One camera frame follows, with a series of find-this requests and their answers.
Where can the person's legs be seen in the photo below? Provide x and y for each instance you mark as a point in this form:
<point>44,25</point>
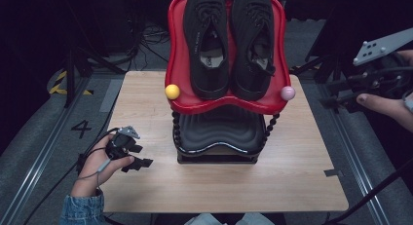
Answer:
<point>201,220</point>

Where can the yellow black hazard tape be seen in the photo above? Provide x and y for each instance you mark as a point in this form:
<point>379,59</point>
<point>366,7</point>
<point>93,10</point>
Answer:
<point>56,88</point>

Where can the person's left hand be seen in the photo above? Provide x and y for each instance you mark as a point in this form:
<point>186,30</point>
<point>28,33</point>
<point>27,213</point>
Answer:
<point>94,166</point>

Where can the grey tape piece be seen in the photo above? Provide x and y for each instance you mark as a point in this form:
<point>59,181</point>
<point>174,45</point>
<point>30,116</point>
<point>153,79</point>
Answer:
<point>333,173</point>

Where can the person's right hand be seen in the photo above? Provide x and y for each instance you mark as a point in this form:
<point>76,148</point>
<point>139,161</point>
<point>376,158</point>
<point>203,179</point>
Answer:
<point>389,109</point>

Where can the grey floor tape strip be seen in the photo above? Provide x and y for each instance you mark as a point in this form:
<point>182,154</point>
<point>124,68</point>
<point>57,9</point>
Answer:
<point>109,96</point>

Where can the black tripod stand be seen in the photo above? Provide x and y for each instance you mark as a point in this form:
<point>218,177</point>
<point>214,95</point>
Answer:
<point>324,62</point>
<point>69,79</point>

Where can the red and black shoe rack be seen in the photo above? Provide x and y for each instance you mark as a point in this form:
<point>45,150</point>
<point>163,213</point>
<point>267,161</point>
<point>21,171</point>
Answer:
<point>227,127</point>

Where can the black lace-up shoe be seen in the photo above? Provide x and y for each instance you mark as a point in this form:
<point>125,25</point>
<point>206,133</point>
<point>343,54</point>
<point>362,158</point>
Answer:
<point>242,72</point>
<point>196,62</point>

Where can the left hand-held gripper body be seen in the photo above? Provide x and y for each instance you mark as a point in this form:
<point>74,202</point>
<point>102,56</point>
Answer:
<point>121,145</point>

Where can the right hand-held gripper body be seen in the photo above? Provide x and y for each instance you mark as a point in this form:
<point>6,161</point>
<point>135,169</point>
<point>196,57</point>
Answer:
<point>380,75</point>

